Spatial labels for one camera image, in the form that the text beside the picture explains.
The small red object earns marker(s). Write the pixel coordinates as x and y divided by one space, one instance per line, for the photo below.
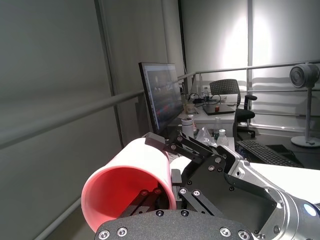
217 108

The green label plastic bottle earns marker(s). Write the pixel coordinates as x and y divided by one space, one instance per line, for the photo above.
217 125

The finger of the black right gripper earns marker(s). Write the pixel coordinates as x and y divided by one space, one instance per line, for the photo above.
190 148

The pink plastic cup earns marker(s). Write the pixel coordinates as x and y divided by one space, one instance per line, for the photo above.
140 160

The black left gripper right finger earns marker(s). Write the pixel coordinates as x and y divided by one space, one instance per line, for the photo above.
197 200

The white thermos bottle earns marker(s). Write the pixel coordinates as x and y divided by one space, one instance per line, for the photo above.
187 127

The black computer monitor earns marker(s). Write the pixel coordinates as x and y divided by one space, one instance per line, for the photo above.
162 95

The white desk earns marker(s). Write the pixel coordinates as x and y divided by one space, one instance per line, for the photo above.
200 120

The black keyboard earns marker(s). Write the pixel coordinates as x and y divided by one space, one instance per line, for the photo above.
267 152

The black office chair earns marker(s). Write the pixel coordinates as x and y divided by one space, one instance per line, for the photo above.
225 86

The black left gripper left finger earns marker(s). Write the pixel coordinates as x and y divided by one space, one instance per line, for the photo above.
147 200

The gray pedestal fan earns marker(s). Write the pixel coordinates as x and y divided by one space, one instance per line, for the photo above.
301 75

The dark closed laptop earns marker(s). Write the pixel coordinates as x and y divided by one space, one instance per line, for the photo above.
220 108

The gray horizontal railing bar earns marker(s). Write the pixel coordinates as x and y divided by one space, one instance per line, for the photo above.
262 66
57 220
62 120
275 90

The clear plastic bag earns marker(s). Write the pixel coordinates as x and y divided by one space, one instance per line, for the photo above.
205 136

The gray vertical railing post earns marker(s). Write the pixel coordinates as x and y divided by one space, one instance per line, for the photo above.
110 82

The white capped plastic bottle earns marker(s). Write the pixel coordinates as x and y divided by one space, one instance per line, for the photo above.
222 140

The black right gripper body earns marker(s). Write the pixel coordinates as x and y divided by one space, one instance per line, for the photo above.
220 190

